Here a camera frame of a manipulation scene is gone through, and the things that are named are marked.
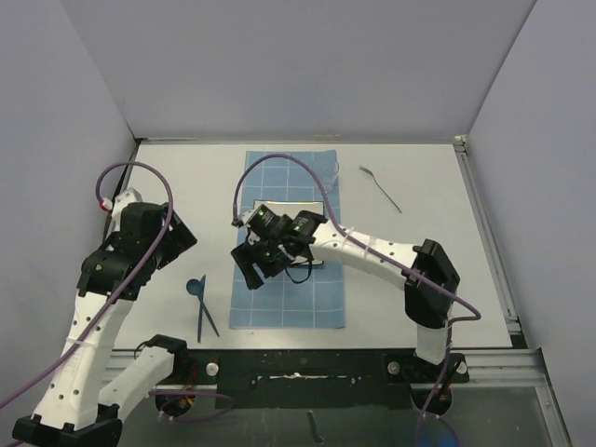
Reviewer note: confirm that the square white plate black rim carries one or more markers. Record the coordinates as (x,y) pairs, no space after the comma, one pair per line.
(292,208)

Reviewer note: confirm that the aluminium frame rail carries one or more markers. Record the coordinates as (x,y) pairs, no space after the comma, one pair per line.
(520,373)

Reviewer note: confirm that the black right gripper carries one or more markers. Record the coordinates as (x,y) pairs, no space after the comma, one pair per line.
(245,253)

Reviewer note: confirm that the dark blue plastic spoon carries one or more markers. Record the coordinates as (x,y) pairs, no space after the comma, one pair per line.
(191,288)

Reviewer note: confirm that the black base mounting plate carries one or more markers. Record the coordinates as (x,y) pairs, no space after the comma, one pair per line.
(318,378)

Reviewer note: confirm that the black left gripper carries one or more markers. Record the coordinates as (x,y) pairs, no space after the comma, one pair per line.
(180,239)

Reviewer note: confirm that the silver metal fork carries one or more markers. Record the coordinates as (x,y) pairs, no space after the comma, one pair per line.
(381,188)

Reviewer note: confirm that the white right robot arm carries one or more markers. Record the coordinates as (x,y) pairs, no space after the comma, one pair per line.
(423,272)

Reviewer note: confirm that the dark blue plastic knife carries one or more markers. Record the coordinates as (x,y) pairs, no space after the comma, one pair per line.
(200,296)

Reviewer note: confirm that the clear wine glass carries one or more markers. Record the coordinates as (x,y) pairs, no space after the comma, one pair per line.
(326,167)

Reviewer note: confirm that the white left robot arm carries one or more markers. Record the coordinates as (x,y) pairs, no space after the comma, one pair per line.
(78,409)

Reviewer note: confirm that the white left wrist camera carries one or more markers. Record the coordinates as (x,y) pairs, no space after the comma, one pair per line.
(116,205)

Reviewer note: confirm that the blue checked cloth napkin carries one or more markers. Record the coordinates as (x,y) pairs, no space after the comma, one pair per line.
(290,300)

